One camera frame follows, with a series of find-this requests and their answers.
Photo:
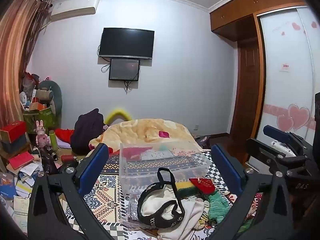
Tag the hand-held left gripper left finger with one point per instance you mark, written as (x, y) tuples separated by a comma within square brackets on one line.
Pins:
[(93, 170)]

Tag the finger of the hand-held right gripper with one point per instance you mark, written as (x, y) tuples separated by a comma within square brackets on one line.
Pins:
[(262, 155), (275, 133)]

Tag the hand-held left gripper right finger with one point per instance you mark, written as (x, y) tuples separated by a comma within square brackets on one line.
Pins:
[(227, 171)]

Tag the clear plastic storage box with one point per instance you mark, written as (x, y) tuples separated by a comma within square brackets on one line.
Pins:
[(162, 166)]

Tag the black and white bra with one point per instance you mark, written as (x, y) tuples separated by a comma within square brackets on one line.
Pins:
[(156, 205)]

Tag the white plastic object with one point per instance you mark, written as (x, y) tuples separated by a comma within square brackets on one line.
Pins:
[(281, 148)]

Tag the dark red can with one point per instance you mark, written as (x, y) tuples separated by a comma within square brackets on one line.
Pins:
[(69, 158)]

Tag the red fabric pouch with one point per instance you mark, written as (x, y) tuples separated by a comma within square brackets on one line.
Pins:
[(203, 185)]

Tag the green knitted cloth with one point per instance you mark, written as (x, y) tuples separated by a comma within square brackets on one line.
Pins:
[(218, 206)]

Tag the dark purple backpack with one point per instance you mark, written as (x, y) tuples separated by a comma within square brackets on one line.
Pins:
[(86, 130)]

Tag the yellow green sponge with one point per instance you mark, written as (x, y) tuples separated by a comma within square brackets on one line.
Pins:
[(185, 188)]

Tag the red cloth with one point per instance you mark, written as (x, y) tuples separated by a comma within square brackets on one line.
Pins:
[(65, 133)]

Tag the black cylindrical scope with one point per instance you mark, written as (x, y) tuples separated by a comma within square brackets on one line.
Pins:
[(48, 158)]

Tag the green bottle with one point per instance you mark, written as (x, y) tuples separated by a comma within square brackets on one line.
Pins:
[(53, 141)]

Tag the brown wooden door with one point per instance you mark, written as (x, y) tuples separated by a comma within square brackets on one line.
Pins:
[(246, 87)]

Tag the white cloth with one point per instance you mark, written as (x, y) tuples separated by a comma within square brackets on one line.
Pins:
[(192, 212)]

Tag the white heart-print wardrobe door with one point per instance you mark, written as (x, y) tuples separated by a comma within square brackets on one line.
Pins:
[(287, 80)]

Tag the clear bag with dark item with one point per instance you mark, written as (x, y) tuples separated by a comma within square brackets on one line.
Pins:
[(131, 211)]

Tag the yellow fleece blanket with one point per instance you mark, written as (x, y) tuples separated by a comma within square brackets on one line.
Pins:
[(140, 132)]

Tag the pink bunny plush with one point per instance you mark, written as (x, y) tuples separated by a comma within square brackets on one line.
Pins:
[(42, 136)]

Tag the yellow foam tube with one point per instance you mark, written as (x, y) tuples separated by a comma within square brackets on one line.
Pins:
[(118, 112)]

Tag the red white door label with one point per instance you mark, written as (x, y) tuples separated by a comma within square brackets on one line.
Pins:
[(285, 67)]

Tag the pile of papers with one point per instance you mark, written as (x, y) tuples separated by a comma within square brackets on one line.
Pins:
[(23, 180)]

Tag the green shopping bag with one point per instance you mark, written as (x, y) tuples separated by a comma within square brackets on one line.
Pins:
[(41, 120)]

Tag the red book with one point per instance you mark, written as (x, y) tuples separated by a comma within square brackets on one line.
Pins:
[(21, 160)]

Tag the pink cloth piece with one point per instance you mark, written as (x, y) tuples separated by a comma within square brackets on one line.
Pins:
[(163, 134)]

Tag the grey box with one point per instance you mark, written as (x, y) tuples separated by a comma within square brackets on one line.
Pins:
[(15, 145)]

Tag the blue book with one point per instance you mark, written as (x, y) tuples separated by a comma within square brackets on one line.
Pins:
[(7, 186)]

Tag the red box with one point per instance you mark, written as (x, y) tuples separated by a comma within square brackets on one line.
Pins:
[(13, 130)]

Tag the wooden overhead cabinet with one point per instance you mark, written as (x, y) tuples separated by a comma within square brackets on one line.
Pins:
[(240, 10)]

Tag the brown striped curtain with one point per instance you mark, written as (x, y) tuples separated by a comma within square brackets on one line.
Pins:
[(15, 55)]

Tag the white air conditioner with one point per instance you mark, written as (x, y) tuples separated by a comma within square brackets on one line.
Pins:
[(75, 6)]

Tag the small black wall monitor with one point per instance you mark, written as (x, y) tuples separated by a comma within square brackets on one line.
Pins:
[(124, 69)]

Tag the black wall television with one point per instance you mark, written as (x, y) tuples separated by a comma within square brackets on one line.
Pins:
[(126, 42)]

